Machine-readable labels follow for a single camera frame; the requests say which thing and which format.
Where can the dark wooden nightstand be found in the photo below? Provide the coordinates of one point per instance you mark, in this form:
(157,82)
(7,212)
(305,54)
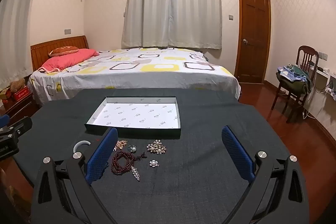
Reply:
(18,108)

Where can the silver leaf brooch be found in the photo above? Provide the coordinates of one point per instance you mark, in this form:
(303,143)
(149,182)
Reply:
(136,173)

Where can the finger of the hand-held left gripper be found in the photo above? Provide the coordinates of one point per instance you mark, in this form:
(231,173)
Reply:
(19,126)
(3,121)

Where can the dark grey tablecloth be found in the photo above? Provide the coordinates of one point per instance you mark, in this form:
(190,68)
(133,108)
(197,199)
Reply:
(183,182)

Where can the wall outlet strip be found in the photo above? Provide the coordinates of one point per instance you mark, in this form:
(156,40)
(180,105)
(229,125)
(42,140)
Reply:
(323,56)

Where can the wooden headboard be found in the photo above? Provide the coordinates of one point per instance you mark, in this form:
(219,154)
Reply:
(39,52)

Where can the pile of clothes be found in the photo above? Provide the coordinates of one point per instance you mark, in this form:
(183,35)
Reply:
(291,82)

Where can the red-brown cushion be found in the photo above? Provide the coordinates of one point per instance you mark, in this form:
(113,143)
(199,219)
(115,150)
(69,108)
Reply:
(63,50)

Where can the yellow red box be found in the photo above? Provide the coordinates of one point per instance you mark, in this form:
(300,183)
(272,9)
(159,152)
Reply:
(4,95)

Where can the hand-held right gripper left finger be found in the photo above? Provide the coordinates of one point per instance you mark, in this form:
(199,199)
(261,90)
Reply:
(101,155)

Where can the small silver blue brooch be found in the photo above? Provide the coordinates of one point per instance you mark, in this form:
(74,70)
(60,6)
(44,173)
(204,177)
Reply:
(133,148)

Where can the white desk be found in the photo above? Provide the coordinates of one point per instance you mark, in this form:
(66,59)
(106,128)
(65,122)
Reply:
(319,98)

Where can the small pearl flower brooch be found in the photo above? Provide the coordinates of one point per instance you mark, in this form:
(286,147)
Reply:
(154,163)

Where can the dark green paper-lined tray box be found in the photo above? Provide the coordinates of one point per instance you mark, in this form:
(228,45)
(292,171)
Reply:
(136,113)

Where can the grey wall socket panel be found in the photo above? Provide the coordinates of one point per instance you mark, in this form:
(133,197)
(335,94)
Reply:
(67,31)

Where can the pink pillow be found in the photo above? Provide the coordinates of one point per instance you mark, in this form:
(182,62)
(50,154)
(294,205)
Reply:
(68,60)

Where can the brown wooden door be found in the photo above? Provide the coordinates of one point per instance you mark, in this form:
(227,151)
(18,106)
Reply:
(252,29)

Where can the white striped side curtain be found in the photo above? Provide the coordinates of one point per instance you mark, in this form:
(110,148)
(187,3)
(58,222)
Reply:
(15,29)

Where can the white jade bangle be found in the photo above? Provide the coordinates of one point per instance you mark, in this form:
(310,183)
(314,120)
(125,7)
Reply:
(78,143)

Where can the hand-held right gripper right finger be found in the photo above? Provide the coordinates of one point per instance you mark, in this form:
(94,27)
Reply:
(236,153)

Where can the bed with patterned white sheet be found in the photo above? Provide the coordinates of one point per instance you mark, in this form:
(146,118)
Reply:
(157,74)

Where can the dark wooden chair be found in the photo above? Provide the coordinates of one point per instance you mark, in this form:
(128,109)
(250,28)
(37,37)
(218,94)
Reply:
(305,54)

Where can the brown plush toy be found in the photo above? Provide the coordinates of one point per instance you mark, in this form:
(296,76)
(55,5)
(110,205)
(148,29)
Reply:
(17,85)

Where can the white window curtain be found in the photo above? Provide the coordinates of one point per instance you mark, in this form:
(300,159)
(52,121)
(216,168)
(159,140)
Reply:
(170,3)

